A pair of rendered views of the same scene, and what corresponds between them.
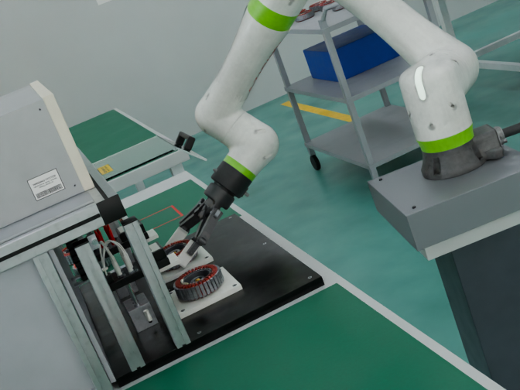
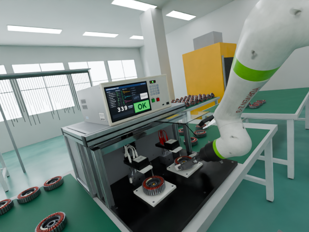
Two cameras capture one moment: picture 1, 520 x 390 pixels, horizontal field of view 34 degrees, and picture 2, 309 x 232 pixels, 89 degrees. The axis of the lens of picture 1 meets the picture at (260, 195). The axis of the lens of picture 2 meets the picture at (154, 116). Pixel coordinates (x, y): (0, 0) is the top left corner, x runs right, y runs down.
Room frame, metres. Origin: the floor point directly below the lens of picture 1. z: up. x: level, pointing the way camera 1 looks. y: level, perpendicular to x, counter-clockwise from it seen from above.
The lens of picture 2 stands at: (1.52, -0.43, 1.27)
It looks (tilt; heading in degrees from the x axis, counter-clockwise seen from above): 11 degrees down; 63
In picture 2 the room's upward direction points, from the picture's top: 10 degrees counter-clockwise
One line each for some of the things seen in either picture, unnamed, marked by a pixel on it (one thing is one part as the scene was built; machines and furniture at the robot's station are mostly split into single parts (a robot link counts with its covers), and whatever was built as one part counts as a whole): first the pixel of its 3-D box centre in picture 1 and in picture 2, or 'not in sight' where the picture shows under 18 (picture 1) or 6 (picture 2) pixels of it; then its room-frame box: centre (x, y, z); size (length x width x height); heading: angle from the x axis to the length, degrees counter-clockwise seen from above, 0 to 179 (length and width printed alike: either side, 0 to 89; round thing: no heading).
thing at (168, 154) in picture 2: (122, 281); (166, 157); (1.98, 0.40, 0.80); 0.08 x 0.05 x 0.06; 13
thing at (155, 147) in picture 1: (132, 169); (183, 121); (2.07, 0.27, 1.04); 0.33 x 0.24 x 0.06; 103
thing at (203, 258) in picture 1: (178, 263); (184, 166); (2.01, 0.25, 0.78); 0.15 x 0.15 x 0.01; 13
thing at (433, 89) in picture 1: (436, 100); not in sight; (1.82, -0.45, 0.98); 0.16 x 0.13 x 0.19; 146
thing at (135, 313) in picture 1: (140, 312); (136, 176); (1.74, 0.34, 0.80); 0.08 x 0.05 x 0.06; 13
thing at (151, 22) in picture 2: not in sight; (159, 70); (4.21, 3.84, 1.65); 0.50 x 0.45 x 3.30; 103
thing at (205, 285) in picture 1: (198, 282); (153, 184); (1.78, 0.20, 0.80); 0.11 x 0.11 x 0.04
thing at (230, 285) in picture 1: (202, 291); (154, 189); (1.78, 0.20, 0.78); 0.15 x 0.15 x 0.01; 13
